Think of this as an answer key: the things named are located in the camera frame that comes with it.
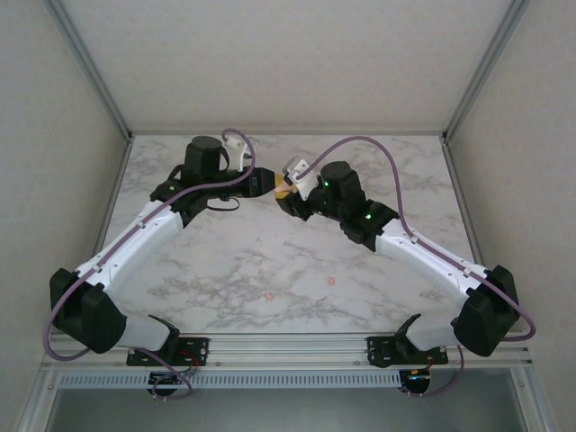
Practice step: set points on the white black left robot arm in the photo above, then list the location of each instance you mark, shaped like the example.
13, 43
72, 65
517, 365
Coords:
135, 243

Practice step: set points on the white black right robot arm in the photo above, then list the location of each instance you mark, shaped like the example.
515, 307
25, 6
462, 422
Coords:
427, 252

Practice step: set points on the small circuit board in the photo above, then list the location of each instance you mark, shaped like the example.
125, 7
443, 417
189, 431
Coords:
168, 380
416, 380

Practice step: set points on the aluminium table edge rail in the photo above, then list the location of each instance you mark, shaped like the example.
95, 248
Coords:
288, 132
117, 180
459, 184

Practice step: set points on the aluminium frame post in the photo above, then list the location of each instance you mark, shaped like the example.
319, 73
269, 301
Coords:
99, 76
479, 76

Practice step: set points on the wide aluminium base rail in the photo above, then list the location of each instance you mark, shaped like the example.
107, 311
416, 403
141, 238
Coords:
288, 348

